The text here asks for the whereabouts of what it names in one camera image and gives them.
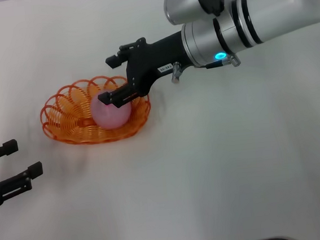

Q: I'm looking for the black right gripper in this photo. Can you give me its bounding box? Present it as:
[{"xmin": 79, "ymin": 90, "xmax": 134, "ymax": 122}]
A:
[{"xmin": 92, "ymin": 30, "xmax": 197, "ymax": 110}]

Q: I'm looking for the pink peach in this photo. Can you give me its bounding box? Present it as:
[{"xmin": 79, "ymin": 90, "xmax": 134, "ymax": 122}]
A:
[{"xmin": 89, "ymin": 85, "xmax": 134, "ymax": 132}]

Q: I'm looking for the orange woven plastic basket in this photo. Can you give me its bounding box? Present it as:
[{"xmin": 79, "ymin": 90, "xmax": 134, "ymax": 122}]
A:
[{"xmin": 37, "ymin": 71, "xmax": 155, "ymax": 150}]

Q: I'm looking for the silver angled cable plug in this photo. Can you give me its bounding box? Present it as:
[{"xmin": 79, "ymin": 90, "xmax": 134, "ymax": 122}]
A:
[{"xmin": 170, "ymin": 61, "xmax": 184, "ymax": 84}]

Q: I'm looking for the black cable with spring plug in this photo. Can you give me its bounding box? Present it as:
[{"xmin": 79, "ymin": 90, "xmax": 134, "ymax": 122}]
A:
[{"xmin": 204, "ymin": 54, "xmax": 242, "ymax": 70}]

